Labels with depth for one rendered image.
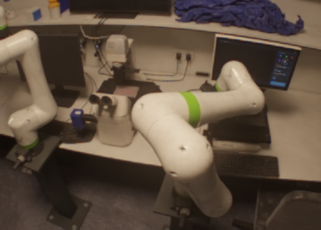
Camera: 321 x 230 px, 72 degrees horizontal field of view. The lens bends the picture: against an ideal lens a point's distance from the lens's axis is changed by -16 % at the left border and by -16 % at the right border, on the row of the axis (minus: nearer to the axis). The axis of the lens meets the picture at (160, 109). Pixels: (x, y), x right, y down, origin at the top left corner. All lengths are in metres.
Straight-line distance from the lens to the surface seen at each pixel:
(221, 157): 1.40
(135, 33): 1.91
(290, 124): 1.78
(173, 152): 0.57
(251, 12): 1.57
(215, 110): 0.79
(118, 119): 1.30
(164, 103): 0.67
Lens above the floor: 1.84
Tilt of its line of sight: 41 degrees down
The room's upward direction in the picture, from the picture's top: straight up
